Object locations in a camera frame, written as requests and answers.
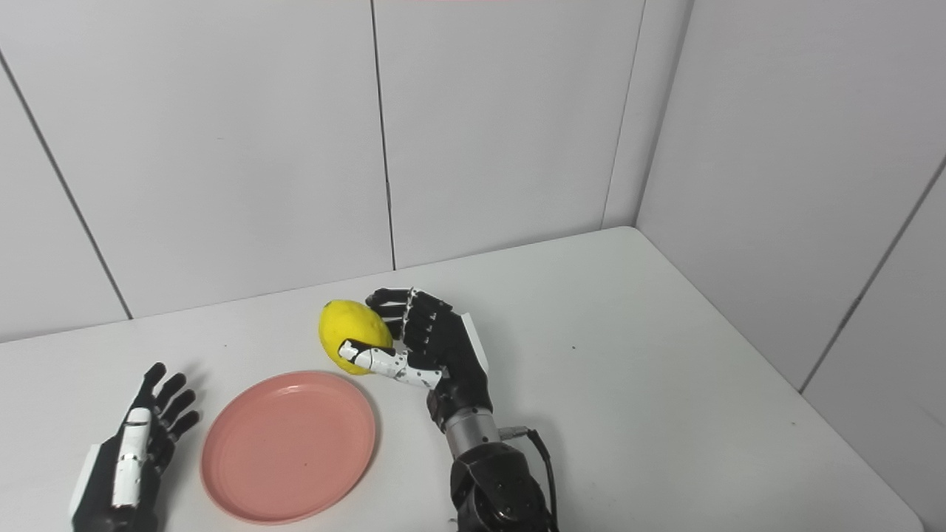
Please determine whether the pink round plate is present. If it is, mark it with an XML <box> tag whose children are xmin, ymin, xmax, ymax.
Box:
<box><xmin>200</xmin><ymin>370</ymin><xmax>378</xmax><ymax>527</ymax></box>

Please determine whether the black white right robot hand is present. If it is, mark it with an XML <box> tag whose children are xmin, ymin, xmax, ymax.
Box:
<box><xmin>338</xmin><ymin>286</ymin><xmax>495</xmax><ymax>434</ymax></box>

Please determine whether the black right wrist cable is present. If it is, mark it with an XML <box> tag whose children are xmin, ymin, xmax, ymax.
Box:
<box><xmin>498</xmin><ymin>425</ymin><xmax>559</xmax><ymax>532</ymax></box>

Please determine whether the yellow lemon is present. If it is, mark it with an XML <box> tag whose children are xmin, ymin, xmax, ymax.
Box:
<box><xmin>318</xmin><ymin>299</ymin><xmax>395</xmax><ymax>377</ymax></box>

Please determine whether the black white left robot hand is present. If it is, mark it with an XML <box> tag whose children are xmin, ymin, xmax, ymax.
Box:
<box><xmin>68</xmin><ymin>361</ymin><xmax>203</xmax><ymax>532</ymax></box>

